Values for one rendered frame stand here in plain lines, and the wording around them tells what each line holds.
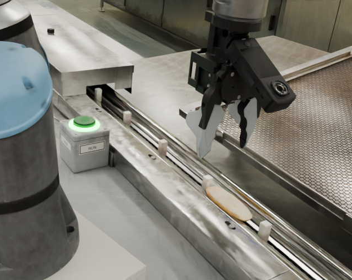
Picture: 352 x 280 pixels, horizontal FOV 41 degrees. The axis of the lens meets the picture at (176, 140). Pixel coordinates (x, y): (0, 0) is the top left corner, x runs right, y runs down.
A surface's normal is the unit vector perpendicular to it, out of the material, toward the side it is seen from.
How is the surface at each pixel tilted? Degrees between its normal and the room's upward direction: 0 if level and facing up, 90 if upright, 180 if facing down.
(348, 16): 90
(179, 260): 0
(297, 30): 90
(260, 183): 0
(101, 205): 0
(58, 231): 69
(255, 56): 30
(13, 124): 85
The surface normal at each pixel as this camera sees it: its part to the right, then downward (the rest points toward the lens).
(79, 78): 0.55, 0.43
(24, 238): 0.50, 0.11
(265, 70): 0.37, -0.55
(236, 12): -0.25, 0.41
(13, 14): 0.55, -0.55
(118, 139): 0.10, -0.89
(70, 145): -0.83, 0.18
